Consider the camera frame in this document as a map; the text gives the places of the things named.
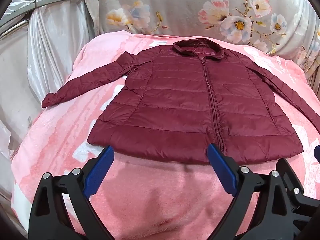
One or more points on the white satin cloth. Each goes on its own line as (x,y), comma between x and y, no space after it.
(50,55)

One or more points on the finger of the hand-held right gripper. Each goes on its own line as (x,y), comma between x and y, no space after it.
(290,175)
(317,152)

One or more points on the maroon quilted puffer jacket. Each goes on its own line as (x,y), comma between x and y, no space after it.
(175,105)

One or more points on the grey floral quilt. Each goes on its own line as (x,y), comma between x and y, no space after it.
(187,10)

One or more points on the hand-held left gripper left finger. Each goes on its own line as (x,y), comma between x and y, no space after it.
(98,170)

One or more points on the grey metal rail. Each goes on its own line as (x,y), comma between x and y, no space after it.
(60,0)

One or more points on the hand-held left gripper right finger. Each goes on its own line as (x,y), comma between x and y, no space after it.
(222,167)

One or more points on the pink printed fleece blanket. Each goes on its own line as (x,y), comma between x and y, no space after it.
(150,200)

